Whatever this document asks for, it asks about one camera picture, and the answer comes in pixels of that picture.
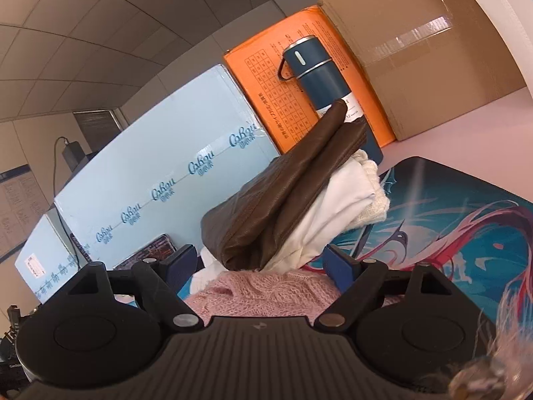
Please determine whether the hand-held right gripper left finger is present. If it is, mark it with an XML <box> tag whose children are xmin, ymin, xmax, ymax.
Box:
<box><xmin>37</xmin><ymin>245</ymin><xmax>205</xmax><ymax>331</ymax></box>

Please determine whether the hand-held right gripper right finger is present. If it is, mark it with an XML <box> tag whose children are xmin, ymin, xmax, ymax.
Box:
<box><xmin>314</xmin><ymin>244</ymin><xmax>477</xmax><ymax>331</ymax></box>

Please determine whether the pink knit sweater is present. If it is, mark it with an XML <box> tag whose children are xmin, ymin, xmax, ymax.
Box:
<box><xmin>183</xmin><ymin>270</ymin><xmax>400</xmax><ymax>318</ymax></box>

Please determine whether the white garment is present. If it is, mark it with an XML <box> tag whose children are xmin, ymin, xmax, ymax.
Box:
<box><xmin>200</xmin><ymin>150</ymin><xmax>381</xmax><ymax>273</ymax></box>

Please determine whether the cream knit sweater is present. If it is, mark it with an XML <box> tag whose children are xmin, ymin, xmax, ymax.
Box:
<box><xmin>350</xmin><ymin>150</ymin><xmax>391</xmax><ymax>228</ymax></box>

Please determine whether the brown garment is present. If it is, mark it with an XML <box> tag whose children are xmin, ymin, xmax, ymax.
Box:
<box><xmin>201</xmin><ymin>101</ymin><xmax>369</xmax><ymax>272</ymax></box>

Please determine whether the large light blue carton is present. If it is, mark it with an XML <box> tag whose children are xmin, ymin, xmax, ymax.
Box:
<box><xmin>53</xmin><ymin>64</ymin><xmax>280</xmax><ymax>265</ymax></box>

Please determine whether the light blue carton with label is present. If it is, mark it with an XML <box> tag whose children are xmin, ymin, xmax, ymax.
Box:
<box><xmin>14</xmin><ymin>214</ymin><xmax>80</xmax><ymax>305</ymax></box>

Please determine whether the black charger adapter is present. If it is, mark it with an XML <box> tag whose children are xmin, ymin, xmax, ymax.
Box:
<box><xmin>62</xmin><ymin>142</ymin><xmax>86</xmax><ymax>166</ymax></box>

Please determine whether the dark window blind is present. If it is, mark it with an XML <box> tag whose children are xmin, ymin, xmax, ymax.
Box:
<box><xmin>73</xmin><ymin>109</ymin><xmax>126</xmax><ymax>153</ymax></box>

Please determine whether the dark blue thermos bottle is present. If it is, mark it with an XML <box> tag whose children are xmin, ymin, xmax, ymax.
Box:
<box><xmin>277</xmin><ymin>34</ymin><xmax>384</xmax><ymax>165</ymax></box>

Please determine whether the black device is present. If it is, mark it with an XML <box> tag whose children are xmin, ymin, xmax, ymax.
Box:
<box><xmin>0</xmin><ymin>306</ymin><xmax>32</xmax><ymax>400</ymax></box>

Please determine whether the orange box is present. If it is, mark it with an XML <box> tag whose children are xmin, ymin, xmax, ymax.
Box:
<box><xmin>222</xmin><ymin>6</ymin><xmax>396</xmax><ymax>155</ymax></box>

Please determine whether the brown cardboard box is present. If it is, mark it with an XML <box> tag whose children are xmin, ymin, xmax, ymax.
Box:
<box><xmin>317</xmin><ymin>0</ymin><xmax>529</xmax><ymax>141</ymax></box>

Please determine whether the black charger cable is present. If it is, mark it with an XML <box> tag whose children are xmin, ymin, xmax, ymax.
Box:
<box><xmin>52</xmin><ymin>135</ymin><xmax>84</xmax><ymax>263</ymax></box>

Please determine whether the wall notice poster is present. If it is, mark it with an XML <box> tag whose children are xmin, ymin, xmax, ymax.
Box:
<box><xmin>0</xmin><ymin>163</ymin><xmax>51</xmax><ymax>259</ymax></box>

